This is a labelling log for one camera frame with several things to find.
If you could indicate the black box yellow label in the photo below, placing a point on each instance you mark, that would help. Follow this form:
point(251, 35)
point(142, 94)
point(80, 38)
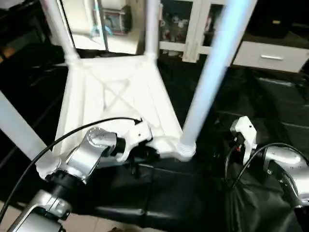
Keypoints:
point(273, 19)

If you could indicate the white drawer unit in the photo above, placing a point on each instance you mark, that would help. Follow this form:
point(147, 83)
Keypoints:
point(270, 57)

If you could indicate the black mat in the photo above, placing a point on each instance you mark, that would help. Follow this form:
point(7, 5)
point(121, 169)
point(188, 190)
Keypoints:
point(260, 125)

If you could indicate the white plastic table leg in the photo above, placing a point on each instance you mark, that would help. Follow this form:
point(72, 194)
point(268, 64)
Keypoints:
point(60, 31)
point(152, 29)
point(217, 72)
point(19, 128)

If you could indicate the dark storage box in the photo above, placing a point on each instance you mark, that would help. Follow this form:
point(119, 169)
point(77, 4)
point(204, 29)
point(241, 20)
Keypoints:
point(118, 19)

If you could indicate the black metal shelf rack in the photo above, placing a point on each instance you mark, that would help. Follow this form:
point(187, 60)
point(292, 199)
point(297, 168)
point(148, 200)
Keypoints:
point(24, 21)

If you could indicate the white glass-door cabinet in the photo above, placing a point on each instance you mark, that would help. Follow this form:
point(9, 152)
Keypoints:
point(193, 29)

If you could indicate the white plastic table top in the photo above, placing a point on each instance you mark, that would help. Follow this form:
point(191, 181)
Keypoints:
point(111, 96)

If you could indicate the light blue metal frame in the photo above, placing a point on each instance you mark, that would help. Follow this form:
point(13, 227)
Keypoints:
point(99, 24)

